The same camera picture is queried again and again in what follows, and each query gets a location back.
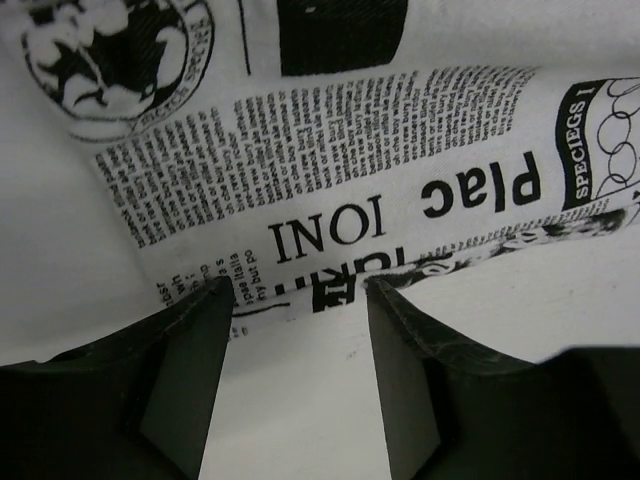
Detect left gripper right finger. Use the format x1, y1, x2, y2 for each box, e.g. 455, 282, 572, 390
366, 280, 639, 479

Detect newspaper print trousers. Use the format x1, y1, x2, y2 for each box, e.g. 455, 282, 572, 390
1, 1, 639, 316

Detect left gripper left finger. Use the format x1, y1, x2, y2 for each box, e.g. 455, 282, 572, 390
1, 277, 234, 479

